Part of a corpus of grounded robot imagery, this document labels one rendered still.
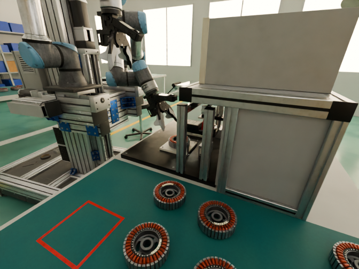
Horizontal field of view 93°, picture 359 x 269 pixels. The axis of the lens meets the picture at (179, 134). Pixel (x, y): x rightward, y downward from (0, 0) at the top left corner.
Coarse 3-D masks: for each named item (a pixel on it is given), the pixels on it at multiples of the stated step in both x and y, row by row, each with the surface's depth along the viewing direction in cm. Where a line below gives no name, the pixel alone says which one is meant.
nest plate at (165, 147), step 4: (164, 144) 91; (168, 144) 91; (192, 144) 91; (196, 144) 92; (160, 148) 87; (164, 148) 86; (168, 148) 86; (172, 148) 87; (192, 148) 88; (172, 152) 85
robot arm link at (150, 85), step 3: (150, 81) 82; (153, 81) 84; (144, 84) 82; (147, 84) 82; (150, 84) 82; (153, 84) 83; (156, 84) 85; (141, 87) 85; (144, 87) 82; (147, 87) 82; (150, 87) 82; (153, 87) 83; (156, 87) 84; (144, 90) 84; (147, 90) 83; (150, 90) 83; (144, 93) 86
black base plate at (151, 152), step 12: (156, 132) 108; (168, 132) 108; (144, 144) 93; (156, 144) 93; (216, 144) 94; (132, 156) 81; (144, 156) 81; (156, 156) 81; (168, 156) 82; (192, 156) 82; (216, 156) 82; (156, 168) 76; (168, 168) 73; (192, 168) 73; (216, 168) 74
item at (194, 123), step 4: (192, 120) 85; (188, 124) 80; (192, 124) 79; (196, 124) 79; (200, 124) 81; (188, 128) 81; (192, 128) 80; (196, 128) 79; (200, 128) 81; (188, 132) 82; (192, 132) 80; (196, 132) 79; (200, 132) 78; (216, 132) 78
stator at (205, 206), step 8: (200, 208) 52; (208, 208) 52; (216, 208) 53; (224, 208) 52; (200, 216) 49; (208, 216) 52; (216, 216) 52; (224, 216) 52; (232, 216) 49; (200, 224) 48; (208, 224) 47; (216, 224) 47; (224, 224) 47; (232, 224) 47; (208, 232) 46; (216, 232) 45; (224, 232) 45; (232, 232) 47
